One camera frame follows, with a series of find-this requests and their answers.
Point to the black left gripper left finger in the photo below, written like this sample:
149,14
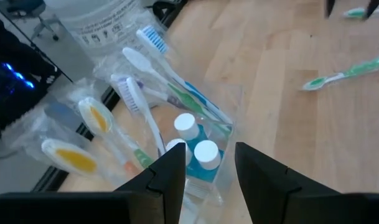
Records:
170,180

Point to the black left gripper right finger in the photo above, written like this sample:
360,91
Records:
264,186

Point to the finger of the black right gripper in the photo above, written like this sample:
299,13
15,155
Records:
330,7
373,7

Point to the purple toothbrush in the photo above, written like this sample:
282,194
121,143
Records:
173,100

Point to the white toothbrush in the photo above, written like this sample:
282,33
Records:
139,96

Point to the orange toothbrush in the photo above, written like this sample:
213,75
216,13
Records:
74,158

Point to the blue toothbrush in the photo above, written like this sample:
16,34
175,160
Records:
152,37

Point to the clear acrylic organizer holder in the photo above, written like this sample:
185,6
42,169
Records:
221,196

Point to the white labelled wipes canister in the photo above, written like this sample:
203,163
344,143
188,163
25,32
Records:
99,21

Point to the black computer with blue lights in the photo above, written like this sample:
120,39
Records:
8,93

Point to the grey office chair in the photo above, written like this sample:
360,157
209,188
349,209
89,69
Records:
30,6

